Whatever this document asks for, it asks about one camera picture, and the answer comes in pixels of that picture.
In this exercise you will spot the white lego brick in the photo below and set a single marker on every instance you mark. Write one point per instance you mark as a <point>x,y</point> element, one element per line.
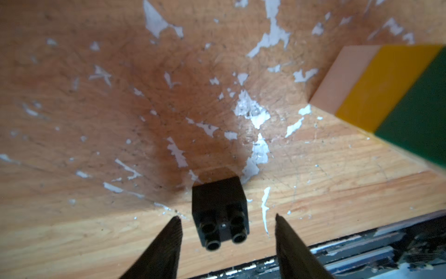
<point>346,70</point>

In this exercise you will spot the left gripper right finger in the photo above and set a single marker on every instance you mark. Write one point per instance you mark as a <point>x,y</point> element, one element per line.
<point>295,259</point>

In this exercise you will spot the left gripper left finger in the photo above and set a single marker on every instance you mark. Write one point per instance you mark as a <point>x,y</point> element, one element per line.
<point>160,260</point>

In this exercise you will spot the yellow lego brick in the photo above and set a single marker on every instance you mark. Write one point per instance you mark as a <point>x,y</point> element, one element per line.
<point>386,80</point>

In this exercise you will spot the dark green long lego brick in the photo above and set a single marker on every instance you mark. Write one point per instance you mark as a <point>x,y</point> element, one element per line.
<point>418,123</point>

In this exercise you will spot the black lego brick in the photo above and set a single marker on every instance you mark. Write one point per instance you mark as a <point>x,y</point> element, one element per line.
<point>219,210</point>

